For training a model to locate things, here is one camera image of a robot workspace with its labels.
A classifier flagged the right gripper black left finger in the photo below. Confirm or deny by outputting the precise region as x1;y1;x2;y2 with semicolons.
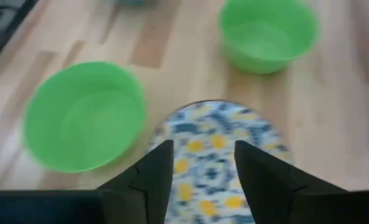
96;139;175;224

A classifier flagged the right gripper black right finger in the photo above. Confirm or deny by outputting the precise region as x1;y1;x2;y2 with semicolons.
235;140;350;224

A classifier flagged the yellow blue patterned mini bowl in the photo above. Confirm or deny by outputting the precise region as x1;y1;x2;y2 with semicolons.
145;99;294;224

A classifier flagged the green plastic mini bowl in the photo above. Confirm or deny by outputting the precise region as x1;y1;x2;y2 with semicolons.
218;0;320;75
21;61;147;174

